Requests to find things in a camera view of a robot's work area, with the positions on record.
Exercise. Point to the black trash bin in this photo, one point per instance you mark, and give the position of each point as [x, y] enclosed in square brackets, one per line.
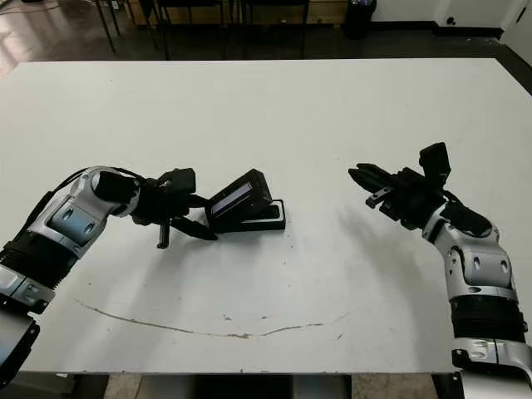
[361, 21]

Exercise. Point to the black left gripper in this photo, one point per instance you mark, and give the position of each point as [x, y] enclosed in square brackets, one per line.
[162, 203]

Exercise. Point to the black round door stopper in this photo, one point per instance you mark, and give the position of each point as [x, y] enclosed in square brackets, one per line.
[450, 21]

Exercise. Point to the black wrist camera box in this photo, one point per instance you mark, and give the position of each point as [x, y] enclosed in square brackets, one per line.
[436, 162]
[178, 179]

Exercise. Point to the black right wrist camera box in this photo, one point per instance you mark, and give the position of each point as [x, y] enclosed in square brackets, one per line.
[436, 162]

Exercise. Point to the white door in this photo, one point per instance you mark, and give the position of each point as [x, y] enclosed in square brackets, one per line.
[519, 23]

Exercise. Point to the black box lid silver stripe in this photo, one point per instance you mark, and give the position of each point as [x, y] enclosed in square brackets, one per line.
[237, 199]

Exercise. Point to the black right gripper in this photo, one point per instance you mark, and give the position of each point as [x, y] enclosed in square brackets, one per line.
[409, 195]

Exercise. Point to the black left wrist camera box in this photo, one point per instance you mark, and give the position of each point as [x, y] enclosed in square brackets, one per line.
[178, 179]

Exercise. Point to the black box base white insert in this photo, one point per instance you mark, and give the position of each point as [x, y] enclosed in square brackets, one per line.
[266, 224]

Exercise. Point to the wooden shipping crate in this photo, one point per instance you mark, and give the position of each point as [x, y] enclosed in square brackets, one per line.
[328, 10]

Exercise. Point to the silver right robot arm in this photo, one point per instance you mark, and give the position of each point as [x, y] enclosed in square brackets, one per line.
[482, 270]

